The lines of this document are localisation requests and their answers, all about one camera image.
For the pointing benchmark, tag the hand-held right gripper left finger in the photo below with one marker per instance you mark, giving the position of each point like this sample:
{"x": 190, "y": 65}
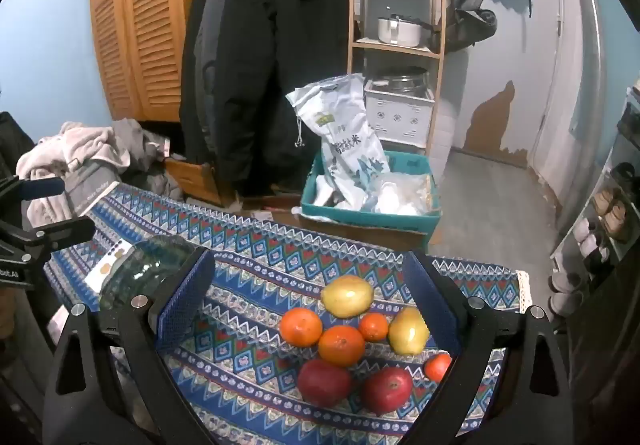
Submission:
{"x": 185, "y": 300}

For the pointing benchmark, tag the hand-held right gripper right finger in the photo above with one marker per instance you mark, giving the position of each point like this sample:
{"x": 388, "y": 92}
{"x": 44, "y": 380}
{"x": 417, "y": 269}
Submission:
{"x": 431, "y": 305}

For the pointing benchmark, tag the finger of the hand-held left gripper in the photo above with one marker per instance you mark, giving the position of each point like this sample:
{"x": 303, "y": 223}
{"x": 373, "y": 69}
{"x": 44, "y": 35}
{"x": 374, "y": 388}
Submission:
{"x": 45, "y": 187}
{"x": 65, "y": 229}

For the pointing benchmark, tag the yellow-green apple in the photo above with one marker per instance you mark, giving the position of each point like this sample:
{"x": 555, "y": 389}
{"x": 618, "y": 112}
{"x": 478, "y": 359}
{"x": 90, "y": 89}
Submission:
{"x": 409, "y": 331}

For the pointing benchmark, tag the dark glass bowl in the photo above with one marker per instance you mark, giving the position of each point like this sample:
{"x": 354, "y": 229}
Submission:
{"x": 145, "y": 265}

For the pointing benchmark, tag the small orange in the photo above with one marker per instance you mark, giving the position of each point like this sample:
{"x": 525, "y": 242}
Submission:
{"x": 373, "y": 326}
{"x": 438, "y": 367}

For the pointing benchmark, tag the red apple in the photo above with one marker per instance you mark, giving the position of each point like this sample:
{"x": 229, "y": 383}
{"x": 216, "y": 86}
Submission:
{"x": 324, "y": 382}
{"x": 386, "y": 390}

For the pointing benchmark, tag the large orange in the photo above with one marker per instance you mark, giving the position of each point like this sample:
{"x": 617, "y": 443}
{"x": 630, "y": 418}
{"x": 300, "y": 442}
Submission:
{"x": 300, "y": 327}
{"x": 341, "y": 346}

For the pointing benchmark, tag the white fleece blanket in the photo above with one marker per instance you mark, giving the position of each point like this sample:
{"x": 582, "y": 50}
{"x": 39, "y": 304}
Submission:
{"x": 60, "y": 150}

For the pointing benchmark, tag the grey printed bag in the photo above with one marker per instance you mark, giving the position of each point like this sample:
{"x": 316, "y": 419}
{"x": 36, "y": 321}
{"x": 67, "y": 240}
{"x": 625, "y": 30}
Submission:
{"x": 90, "y": 185}

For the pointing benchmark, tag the dark cloth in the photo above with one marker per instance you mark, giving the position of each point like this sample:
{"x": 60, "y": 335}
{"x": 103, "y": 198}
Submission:
{"x": 12, "y": 140}

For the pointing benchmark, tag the flat cardboard box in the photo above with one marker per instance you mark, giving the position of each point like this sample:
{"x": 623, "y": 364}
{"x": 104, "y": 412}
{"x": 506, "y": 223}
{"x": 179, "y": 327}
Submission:
{"x": 370, "y": 236}

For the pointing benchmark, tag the blue patterned tablecloth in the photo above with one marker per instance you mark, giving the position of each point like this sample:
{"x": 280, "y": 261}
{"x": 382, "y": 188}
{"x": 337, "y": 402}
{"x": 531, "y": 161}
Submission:
{"x": 280, "y": 265}

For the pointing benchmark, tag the teal box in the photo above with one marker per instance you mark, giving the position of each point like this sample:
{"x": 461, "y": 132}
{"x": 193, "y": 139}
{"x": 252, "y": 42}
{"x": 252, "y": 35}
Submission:
{"x": 370, "y": 220}

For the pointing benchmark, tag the grey clothing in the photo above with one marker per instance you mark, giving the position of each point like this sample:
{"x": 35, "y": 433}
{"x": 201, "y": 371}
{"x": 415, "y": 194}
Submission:
{"x": 145, "y": 145}

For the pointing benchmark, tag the clear plastic bag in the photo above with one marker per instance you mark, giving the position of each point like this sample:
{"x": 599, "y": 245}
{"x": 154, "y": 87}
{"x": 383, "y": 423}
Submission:
{"x": 400, "y": 195}

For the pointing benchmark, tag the wooden drawer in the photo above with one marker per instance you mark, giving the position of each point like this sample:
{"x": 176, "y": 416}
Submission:
{"x": 200, "y": 177}

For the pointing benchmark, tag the white shoe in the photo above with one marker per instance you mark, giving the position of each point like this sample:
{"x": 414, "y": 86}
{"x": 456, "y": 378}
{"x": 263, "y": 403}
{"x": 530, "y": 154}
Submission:
{"x": 582, "y": 231}

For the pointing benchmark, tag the black jacket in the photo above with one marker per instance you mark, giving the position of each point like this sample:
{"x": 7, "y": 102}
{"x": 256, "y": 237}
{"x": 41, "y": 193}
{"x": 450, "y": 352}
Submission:
{"x": 189, "y": 90}

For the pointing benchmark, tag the white lattice basket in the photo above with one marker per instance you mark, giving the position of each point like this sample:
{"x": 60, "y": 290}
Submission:
{"x": 397, "y": 117}

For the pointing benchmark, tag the wooden louvered wardrobe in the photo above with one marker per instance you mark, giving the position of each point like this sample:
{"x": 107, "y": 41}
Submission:
{"x": 150, "y": 25}

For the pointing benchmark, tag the shoe rack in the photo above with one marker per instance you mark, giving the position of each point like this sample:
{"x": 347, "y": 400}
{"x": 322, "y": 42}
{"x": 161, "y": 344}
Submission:
{"x": 615, "y": 245}

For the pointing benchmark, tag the brown shoe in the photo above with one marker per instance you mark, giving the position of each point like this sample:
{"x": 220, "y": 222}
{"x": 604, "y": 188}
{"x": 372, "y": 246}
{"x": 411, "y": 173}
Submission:
{"x": 614, "y": 214}

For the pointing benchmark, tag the metal pot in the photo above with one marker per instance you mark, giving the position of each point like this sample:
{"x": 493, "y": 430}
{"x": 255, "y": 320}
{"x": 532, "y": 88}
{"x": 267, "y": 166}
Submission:
{"x": 400, "y": 79}

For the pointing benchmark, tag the grey padded jacket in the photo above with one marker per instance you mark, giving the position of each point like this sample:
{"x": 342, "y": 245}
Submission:
{"x": 210, "y": 25}

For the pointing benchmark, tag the black shoe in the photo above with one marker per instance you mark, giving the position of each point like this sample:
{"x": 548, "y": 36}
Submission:
{"x": 622, "y": 172}

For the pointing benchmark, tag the black hooded coat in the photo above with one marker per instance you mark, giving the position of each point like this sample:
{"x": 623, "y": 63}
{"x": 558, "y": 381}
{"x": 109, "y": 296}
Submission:
{"x": 285, "y": 50}

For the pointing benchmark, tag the white door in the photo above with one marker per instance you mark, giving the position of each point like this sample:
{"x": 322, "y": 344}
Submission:
{"x": 565, "y": 50}

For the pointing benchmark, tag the grey backpack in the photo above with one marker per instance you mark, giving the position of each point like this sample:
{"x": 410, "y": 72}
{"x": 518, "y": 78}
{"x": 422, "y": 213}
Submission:
{"x": 467, "y": 15}

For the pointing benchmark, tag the wooden shelf rack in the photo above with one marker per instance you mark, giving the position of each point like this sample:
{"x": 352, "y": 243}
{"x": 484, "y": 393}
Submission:
{"x": 352, "y": 0}

